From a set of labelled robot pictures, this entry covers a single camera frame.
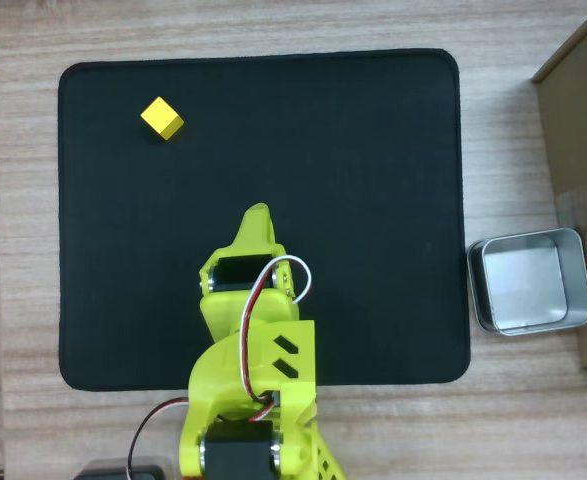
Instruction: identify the yellow cube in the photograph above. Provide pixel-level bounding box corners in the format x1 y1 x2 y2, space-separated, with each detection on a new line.
139 96 186 143

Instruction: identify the silver metal tin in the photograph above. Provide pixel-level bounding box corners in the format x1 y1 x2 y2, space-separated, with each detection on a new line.
466 227 587 337

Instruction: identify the black rectangular desk mat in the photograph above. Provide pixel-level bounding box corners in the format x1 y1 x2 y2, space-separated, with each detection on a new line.
56 47 473 393

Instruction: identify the black plastic box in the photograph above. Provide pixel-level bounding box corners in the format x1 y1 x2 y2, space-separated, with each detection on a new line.
72 457 172 480

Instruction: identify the brown cardboard box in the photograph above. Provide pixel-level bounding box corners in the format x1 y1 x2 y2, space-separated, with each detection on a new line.
531 4 587 379

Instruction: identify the white red black servo cable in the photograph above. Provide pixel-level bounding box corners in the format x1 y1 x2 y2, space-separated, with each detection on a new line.
240 255 313 416
125 397 190 475

